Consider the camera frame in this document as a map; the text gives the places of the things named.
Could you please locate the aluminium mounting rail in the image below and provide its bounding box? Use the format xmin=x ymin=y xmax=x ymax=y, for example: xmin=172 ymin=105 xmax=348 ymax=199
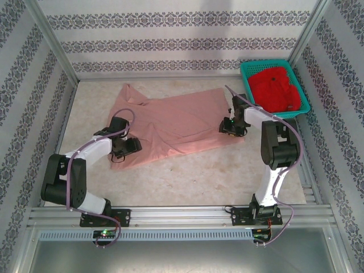
xmin=28 ymin=206 xmax=333 ymax=228

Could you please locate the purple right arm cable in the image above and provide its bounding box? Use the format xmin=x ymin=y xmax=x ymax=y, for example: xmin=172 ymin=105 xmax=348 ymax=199
xmin=224 ymin=84 xmax=303 ymax=247

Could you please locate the aluminium frame post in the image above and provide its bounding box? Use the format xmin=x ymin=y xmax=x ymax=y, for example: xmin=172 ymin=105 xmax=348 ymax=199
xmin=24 ymin=0 xmax=80 ymax=83
xmin=288 ymin=0 xmax=335 ymax=67

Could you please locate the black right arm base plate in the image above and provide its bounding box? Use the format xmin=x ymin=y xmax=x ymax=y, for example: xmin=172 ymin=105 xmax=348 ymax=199
xmin=230 ymin=206 xmax=284 ymax=227

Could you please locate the grey slotted cable duct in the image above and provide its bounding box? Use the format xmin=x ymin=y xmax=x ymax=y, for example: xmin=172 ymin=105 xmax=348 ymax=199
xmin=38 ymin=229 xmax=257 ymax=241

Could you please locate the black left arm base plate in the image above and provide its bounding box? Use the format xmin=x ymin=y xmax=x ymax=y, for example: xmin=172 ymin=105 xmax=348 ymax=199
xmin=79 ymin=208 xmax=132 ymax=228

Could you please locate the teal plastic mesh basket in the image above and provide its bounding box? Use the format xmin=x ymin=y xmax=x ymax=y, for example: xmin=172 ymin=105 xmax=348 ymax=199
xmin=240 ymin=59 xmax=310 ymax=122

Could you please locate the pink t-shirt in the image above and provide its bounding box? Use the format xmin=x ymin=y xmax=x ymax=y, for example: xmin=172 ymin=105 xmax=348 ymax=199
xmin=107 ymin=83 xmax=246 ymax=172

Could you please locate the red garment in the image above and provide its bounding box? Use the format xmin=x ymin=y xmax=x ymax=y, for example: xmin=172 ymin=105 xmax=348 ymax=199
xmin=246 ymin=67 xmax=302 ymax=112

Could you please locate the aluminium frame crossbar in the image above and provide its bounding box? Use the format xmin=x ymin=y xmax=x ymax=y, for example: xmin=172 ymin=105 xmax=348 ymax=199
xmin=75 ymin=74 xmax=244 ymax=82

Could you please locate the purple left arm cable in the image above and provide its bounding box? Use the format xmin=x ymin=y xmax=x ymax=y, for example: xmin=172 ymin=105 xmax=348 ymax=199
xmin=65 ymin=109 xmax=136 ymax=249

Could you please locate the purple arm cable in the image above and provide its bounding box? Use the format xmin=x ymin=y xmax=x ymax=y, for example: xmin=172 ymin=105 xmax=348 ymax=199
xmin=224 ymin=84 xmax=303 ymax=247
xmin=65 ymin=109 xmax=136 ymax=249

